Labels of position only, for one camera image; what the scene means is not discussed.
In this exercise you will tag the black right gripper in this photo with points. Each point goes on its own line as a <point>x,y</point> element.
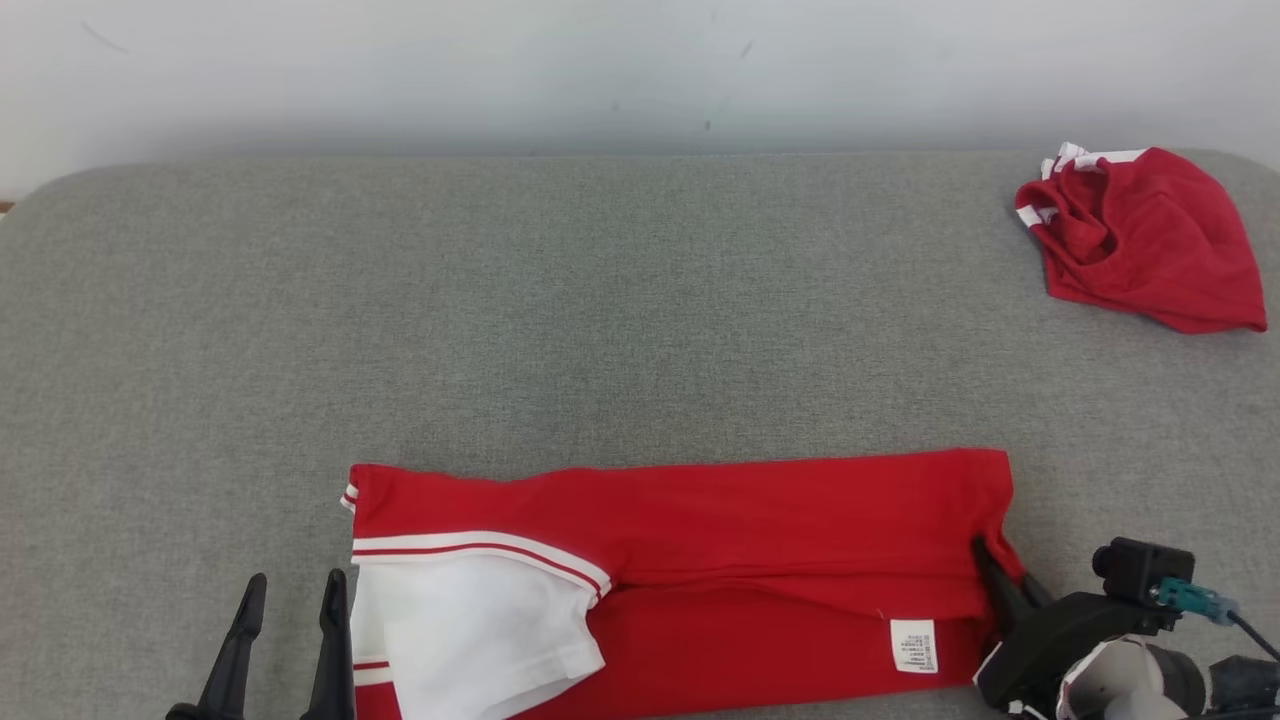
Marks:
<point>1050,645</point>

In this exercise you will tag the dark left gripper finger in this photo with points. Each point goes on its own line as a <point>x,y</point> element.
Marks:
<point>332,660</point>
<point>232,670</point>

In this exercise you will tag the red jersey with white sleeves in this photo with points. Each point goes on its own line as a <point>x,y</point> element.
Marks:
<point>750,530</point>

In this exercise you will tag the red shorts with white trim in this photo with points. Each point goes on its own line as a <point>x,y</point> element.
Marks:
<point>1160,250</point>

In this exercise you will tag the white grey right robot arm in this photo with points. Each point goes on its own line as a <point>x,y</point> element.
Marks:
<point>1150,685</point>

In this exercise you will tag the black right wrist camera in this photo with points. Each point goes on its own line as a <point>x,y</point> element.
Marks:
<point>1140,570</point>

